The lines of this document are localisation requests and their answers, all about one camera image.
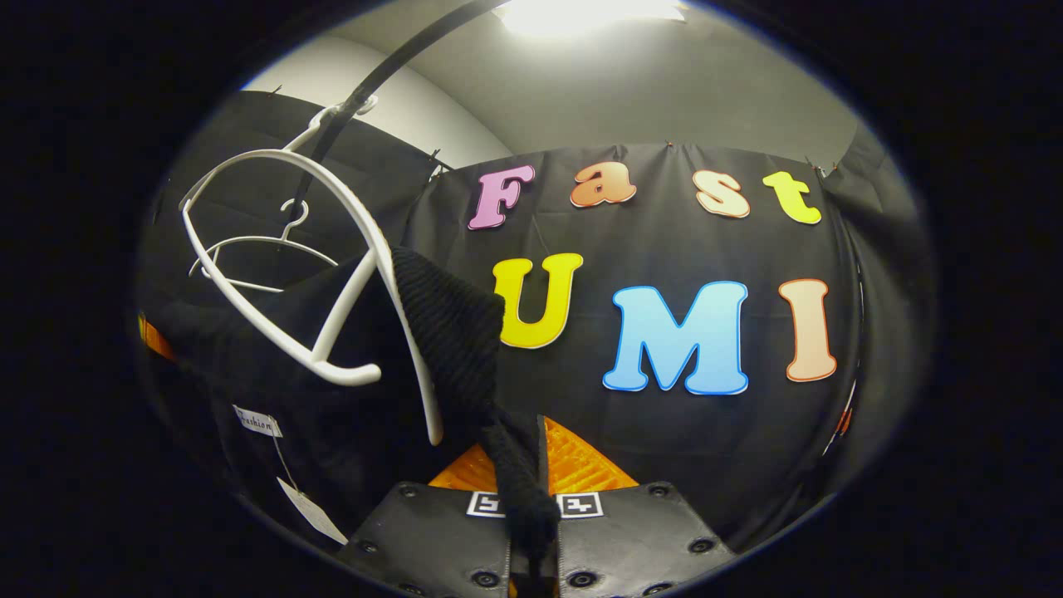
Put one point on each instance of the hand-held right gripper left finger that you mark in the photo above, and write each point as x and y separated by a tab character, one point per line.
440	531

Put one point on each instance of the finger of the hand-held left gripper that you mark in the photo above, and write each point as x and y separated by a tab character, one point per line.
156	339

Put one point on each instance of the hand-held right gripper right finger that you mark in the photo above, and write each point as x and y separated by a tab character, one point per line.
631	531

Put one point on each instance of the white plastic clothes hanger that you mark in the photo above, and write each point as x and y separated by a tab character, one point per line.
257	239
353	374

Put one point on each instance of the black knit garment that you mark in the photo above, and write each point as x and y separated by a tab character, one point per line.
448	332

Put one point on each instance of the black metal clothes rack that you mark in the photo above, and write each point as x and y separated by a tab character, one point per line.
390	66

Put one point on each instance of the black backdrop cloth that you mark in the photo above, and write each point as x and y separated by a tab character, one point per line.
664	448

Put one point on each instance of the large ceiling light panel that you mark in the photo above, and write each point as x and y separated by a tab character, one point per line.
581	15

